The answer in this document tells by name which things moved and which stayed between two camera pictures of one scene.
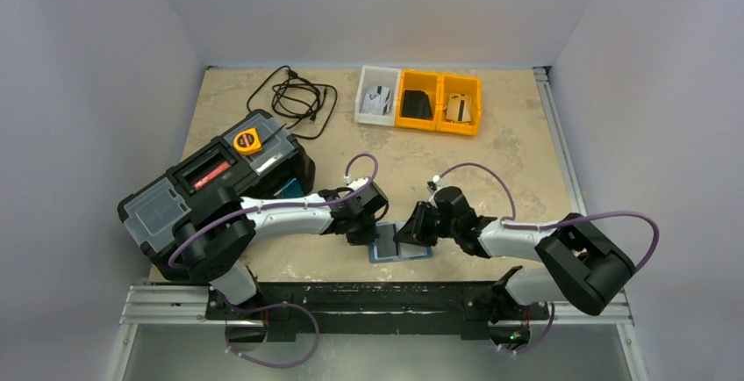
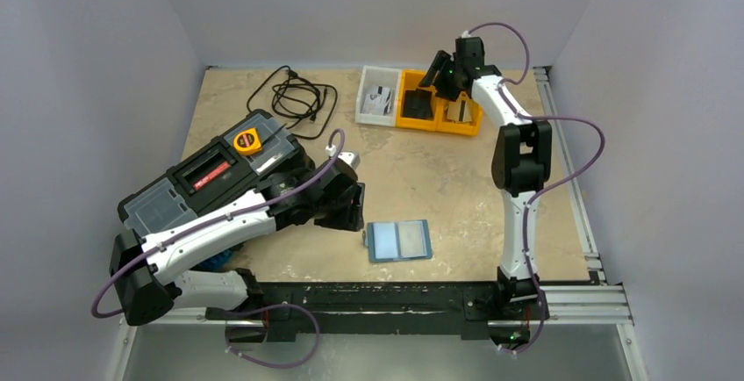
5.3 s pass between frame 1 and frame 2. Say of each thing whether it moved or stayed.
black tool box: stayed
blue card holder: stayed
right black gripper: moved
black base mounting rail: stayed
